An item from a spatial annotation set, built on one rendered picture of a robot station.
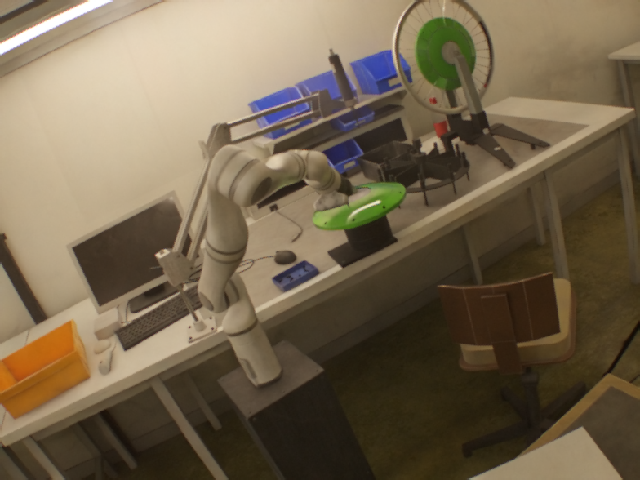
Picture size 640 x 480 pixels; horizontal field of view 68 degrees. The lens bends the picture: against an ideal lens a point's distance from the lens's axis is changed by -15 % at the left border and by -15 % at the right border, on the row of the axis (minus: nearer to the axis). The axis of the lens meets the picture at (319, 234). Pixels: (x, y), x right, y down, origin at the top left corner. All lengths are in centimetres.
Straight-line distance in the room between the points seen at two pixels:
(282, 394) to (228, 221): 51
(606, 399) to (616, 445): 10
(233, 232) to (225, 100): 145
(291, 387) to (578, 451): 82
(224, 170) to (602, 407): 77
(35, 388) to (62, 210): 97
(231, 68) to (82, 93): 69
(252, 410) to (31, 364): 103
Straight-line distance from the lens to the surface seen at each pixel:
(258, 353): 142
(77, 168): 251
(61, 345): 212
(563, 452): 86
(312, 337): 292
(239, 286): 135
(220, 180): 101
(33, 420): 185
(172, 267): 164
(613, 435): 90
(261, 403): 142
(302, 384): 143
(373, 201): 169
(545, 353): 168
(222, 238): 113
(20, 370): 217
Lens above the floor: 166
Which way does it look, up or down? 21 degrees down
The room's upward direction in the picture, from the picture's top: 21 degrees counter-clockwise
